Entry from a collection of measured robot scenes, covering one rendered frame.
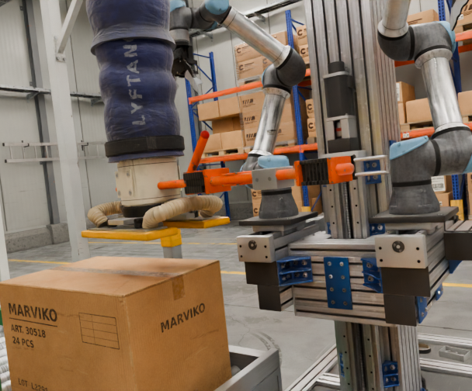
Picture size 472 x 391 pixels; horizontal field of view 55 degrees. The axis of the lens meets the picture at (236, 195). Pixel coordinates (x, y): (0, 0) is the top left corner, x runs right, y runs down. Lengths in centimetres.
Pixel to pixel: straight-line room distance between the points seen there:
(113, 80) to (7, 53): 1031
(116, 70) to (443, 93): 100
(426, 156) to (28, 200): 1022
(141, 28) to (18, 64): 1036
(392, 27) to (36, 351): 149
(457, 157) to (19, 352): 148
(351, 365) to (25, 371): 112
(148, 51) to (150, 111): 16
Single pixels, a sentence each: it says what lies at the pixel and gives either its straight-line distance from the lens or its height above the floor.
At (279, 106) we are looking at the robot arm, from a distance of 188.
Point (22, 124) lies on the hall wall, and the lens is 1132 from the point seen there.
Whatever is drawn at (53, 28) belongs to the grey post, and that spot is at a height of 268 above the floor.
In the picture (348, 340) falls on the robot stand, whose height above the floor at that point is 56.
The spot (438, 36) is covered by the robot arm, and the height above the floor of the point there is 159.
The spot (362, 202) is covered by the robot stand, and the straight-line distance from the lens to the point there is 165.
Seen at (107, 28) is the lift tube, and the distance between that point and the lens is 132.
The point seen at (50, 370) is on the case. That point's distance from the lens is 153.
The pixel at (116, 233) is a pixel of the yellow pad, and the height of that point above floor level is 109.
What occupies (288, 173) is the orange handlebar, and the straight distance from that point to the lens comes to 93.
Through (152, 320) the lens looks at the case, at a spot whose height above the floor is 86.
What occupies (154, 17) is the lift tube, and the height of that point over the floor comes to 166.
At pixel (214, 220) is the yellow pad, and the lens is 127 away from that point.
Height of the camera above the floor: 122
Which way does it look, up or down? 3 degrees down
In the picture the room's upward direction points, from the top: 6 degrees counter-clockwise
